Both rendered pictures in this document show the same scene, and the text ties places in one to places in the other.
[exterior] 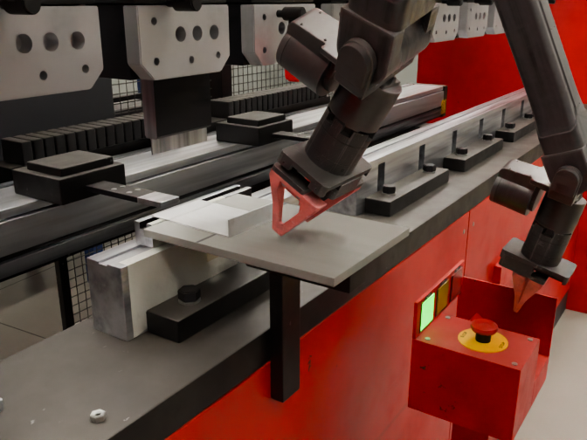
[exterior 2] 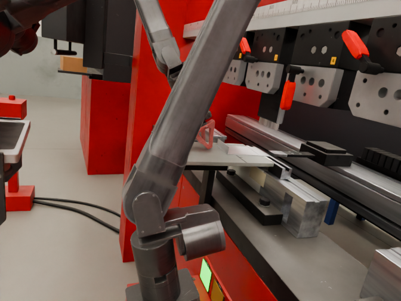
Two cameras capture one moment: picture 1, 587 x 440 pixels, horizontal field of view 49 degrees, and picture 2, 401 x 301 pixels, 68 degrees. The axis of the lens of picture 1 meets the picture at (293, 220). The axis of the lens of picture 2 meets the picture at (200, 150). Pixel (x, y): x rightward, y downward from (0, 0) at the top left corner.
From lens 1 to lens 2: 1.32 m
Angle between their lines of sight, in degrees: 115
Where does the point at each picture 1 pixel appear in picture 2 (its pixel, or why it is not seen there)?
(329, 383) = (218, 269)
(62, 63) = (231, 75)
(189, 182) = (388, 211)
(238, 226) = (219, 143)
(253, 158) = not seen: outside the picture
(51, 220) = (310, 165)
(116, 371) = not seen: hidden behind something
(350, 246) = not seen: hidden behind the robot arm
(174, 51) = (253, 79)
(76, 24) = (236, 65)
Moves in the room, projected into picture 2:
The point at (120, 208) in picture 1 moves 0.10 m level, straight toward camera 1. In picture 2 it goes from (338, 185) to (304, 177)
